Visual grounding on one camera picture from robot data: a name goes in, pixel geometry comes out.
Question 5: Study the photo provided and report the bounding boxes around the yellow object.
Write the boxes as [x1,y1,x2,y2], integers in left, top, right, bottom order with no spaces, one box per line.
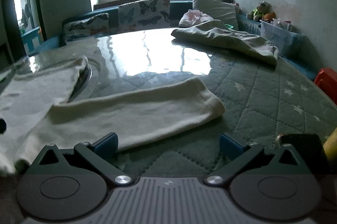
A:
[323,127,337,174]

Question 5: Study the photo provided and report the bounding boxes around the pink cloth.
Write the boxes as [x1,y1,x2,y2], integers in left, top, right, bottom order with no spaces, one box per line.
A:
[179,9,214,27]

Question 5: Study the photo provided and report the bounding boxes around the large butterfly print cushion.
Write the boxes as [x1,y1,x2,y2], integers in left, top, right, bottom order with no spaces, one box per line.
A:
[118,0,171,31]

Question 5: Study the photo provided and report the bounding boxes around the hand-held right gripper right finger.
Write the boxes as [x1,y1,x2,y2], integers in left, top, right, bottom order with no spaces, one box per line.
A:
[204,133,308,186]

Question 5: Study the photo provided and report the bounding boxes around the beige garment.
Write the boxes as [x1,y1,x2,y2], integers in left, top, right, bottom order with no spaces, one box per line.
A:
[171,19,279,66]

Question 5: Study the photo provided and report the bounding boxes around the quilted green table cover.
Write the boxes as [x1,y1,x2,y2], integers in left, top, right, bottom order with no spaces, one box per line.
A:
[0,27,337,177]

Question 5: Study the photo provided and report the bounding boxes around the hanging dark clothes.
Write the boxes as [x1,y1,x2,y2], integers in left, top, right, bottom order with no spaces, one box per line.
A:
[20,2,33,28]

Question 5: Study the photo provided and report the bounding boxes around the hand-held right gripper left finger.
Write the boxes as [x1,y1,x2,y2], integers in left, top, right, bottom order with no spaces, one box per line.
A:
[31,133,133,186]

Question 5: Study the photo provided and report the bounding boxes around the dark door frame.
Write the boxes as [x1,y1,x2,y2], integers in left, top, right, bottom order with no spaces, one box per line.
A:
[0,0,48,63]

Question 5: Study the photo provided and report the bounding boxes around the red plastic stool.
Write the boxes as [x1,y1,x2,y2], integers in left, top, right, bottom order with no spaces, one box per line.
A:
[313,68,337,106]

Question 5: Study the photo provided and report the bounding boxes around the white pillow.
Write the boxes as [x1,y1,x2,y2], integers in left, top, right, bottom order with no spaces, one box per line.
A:
[192,0,239,30]

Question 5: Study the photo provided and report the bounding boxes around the teal table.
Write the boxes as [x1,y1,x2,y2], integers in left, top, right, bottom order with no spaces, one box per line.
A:
[21,27,43,55]

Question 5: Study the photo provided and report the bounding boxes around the orange plush toy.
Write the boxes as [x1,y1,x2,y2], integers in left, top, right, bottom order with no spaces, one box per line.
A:
[263,12,277,23]

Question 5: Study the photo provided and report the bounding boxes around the small butterfly print cushion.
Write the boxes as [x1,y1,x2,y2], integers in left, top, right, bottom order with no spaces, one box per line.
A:
[63,13,110,36]

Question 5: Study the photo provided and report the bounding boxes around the black phone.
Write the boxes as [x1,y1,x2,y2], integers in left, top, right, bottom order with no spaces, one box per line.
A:
[275,133,329,161]

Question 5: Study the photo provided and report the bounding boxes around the cream garment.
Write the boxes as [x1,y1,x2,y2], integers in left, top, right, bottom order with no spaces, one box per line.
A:
[0,55,226,177]

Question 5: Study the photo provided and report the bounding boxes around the bear plush toy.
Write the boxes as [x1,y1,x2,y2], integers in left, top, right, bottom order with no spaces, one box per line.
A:
[247,1,273,21]

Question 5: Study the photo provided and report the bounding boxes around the clear plastic storage box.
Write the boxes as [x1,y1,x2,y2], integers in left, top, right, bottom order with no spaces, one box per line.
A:
[259,18,301,56]

